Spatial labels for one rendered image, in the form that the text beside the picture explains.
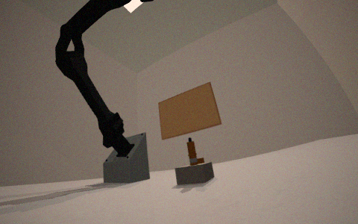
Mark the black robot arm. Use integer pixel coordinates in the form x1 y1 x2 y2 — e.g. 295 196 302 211
55 0 135 157

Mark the orange cylinder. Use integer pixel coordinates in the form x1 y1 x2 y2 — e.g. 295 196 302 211
197 158 204 164

